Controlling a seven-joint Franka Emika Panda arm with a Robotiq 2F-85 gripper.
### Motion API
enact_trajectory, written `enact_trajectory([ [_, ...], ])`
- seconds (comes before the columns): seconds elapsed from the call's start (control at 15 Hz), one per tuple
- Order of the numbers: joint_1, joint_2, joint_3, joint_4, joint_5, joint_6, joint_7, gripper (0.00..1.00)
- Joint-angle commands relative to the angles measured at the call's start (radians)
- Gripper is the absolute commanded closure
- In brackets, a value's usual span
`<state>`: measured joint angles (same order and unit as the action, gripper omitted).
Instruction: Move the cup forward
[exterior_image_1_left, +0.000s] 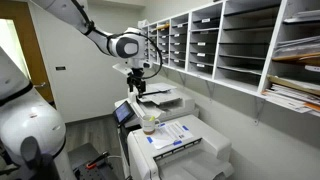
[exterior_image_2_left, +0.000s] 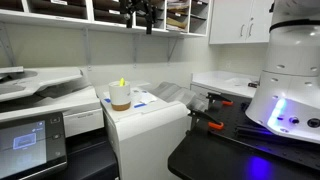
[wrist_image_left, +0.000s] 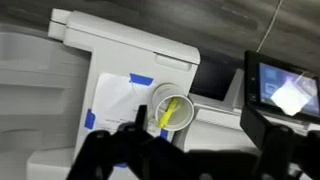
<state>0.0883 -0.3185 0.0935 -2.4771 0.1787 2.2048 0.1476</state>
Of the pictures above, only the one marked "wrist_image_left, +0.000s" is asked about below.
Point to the blue tape strip top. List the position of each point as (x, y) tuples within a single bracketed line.
[(139, 79)]

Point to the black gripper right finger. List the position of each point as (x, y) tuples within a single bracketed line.
[(280, 146)]

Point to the blue tape strip left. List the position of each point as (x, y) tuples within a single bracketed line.
[(89, 120)]

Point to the blue tape strip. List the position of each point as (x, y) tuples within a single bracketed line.
[(89, 120), (139, 79)]

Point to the white office printer copier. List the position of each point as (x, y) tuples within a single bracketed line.
[(92, 99)]

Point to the white paper sheet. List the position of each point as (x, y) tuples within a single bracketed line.
[(116, 101)]

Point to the white paper cup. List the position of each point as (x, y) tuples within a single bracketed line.
[(183, 113)]

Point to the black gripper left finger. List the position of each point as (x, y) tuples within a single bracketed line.
[(147, 157)]

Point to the yellow marker in cup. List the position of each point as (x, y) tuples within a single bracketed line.
[(168, 112)]

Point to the black printer touchscreen panel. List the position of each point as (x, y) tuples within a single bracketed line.
[(280, 88)]

